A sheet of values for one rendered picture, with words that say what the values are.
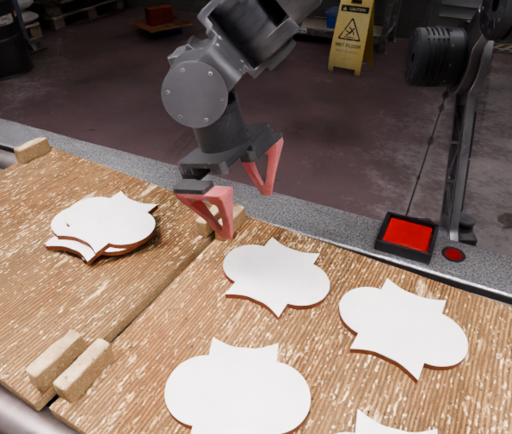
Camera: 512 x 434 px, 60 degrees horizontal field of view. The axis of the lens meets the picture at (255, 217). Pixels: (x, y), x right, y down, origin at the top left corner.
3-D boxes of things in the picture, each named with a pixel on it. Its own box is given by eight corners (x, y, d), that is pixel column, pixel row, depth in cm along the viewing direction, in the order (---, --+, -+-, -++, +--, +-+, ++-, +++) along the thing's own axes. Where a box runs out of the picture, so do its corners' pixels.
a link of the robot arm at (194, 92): (295, 39, 46) (237, -30, 43) (312, 59, 36) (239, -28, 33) (215, 116, 50) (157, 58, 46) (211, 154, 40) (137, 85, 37)
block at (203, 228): (219, 213, 65) (218, 198, 64) (230, 217, 65) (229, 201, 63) (195, 235, 61) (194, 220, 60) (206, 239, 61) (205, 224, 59)
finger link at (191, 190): (272, 217, 53) (250, 145, 48) (241, 253, 48) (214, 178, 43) (226, 213, 56) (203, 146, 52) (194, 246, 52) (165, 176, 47)
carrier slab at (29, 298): (52, 152, 83) (50, 145, 82) (234, 221, 66) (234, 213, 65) (-163, 263, 59) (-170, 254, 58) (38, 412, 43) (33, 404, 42)
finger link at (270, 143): (297, 187, 57) (280, 120, 53) (271, 218, 53) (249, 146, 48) (254, 185, 61) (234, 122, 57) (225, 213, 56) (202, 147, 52)
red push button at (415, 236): (389, 224, 67) (391, 216, 66) (430, 234, 65) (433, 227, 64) (380, 247, 62) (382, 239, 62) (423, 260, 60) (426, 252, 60)
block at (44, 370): (77, 342, 47) (71, 325, 45) (89, 349, 46) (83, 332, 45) (29, 386, 43) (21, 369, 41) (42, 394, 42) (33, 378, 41)
